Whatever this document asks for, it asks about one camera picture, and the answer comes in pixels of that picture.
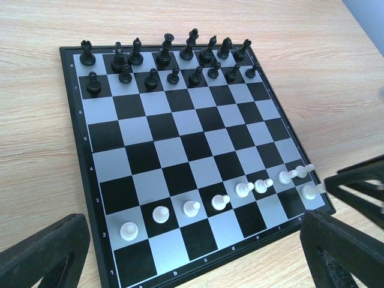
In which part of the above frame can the black king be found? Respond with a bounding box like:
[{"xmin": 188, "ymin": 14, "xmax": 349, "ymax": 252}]
[{"xmin": 179, "ymin": 28, "xmax": 199, "ymax": 61}]

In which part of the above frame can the black rook right corner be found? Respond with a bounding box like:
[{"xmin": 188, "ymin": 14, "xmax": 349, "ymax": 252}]
[{"xmin": 233, "ymin": 39, "xmax": 252, "ymax": 61}]

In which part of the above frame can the black pawn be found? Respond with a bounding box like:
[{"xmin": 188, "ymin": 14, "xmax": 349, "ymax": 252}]
[
  {"xmin": 119, "ymin": 64, "xmax": 132, "ymax": 85},
  {"xmin": 145, "ymin": 68, "xmax": 158, "ymax": 89},
  {"xmin": 207, "ymin": 62, "xmax": 221, "ymax": 79},
  {"xmin": 167, "ymin": 66, "xmax": 179, "ymax": 85},
  {"xmin": 245, "ymin": 62, "xmax": 260, "ymax": 79},
  {"xmin": 225, "ymin": 63, "xmax": 241, "ymax": 82},
  {"xmin": 86, "ymin": 71, "xmax": 101, "ymax": 94}
]

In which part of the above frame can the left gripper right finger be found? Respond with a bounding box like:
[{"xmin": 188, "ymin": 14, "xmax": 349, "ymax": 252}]
[{"xmin": 300, "ymin": 211, "xmax": 383, "ymax": 287}]

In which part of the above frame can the black and silver chessboard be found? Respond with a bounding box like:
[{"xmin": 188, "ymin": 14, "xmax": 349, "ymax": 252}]
[{"xmin": 60, "ymin": 45, "xmax": 335, "ymax": 287}]

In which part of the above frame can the black pawn mid board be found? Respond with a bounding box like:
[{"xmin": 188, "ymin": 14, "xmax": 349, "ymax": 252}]
[{"xmin": 188, "ymin": 66, "xmax": 203, "ymax": 86}]

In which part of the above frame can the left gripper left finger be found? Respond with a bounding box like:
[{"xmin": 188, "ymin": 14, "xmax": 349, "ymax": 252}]
[{"xmin": 1, "ymin": 214, "xmax": 90, "ymax": 287}]

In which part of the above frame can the black rook corner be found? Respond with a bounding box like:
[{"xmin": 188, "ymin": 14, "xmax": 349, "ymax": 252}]
[
  {"xmin": 233, "ymin": 39, "xmax": 252, "ymax": 61},
  {"xmin": 80, "ymin": 40, "xmax": 95, "ymax": 67}
]

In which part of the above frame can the black queen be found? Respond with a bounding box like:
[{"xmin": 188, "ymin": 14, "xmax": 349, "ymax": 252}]
[{"xmin": 156, "ymin": 33, "xmax": 174, "ymax": 66}]

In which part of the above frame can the white pawn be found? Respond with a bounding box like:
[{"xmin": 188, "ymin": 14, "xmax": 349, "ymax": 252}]
[
  {"xmin": 235, "ymin": 182, "xmax": 254, "ymax": 198},
  {"xmin": 182, "ymin": 200, "xmax": 201, "ymax": 217},
  {"xmin": 254, "ymin": 178, "xmax": 274, "ymax": 194},
  {"xmin": 120, "ymin": 221, "xmax": 139, "ymax": 241},
  {"xmin": 211, "ymin": 194, "xmax": 230, "ymax": 211},
  {"xmin": 278, "ymin": 170, "xmax": 298, "ymax": 184},
  {"xmin": 152, "ymin": 206, "xmax": 170, "ymax": 224}
]

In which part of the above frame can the black bishop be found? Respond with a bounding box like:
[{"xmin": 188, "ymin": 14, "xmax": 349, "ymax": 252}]
[
  {"xmin": 127, "ymin": 37, "xmax": 143, "ymax": 66},
  {"xmin": 199, "ymin": 35, "xmax": 217, "ymax": 63}
]

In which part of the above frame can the white chess piece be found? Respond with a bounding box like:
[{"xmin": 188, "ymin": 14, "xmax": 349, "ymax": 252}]
[
  {"xmin": 301, "ymin": 184, "xmax": 326, "ymax": 200},
  {"xmin": 295, "ymin": 164, "xmax": 315, "ymax": 178}
]

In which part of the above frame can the black rook left corner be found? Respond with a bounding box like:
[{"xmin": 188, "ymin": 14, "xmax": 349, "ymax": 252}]
[{"xmin": 80, "ymin": 40, "xmax": 95, "ymax": 67}]

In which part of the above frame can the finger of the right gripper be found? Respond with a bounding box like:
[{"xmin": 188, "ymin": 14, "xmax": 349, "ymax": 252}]
[
  {"xmin": 324, "ymin": 170, "xmax": 383, "ymax": 224},
  {"xmin": 337, "ymin": 154, "xmax": 383, "ymax": 176}
]

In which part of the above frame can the black knight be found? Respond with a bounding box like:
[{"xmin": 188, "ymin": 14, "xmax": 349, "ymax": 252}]
[
  {"xmin": 111, "ymin": 42, "xmax": 125, "ymax": 73},
  {"xmin": 217, "ymin": 37, "xmax": 232, "ymax": 60}
]

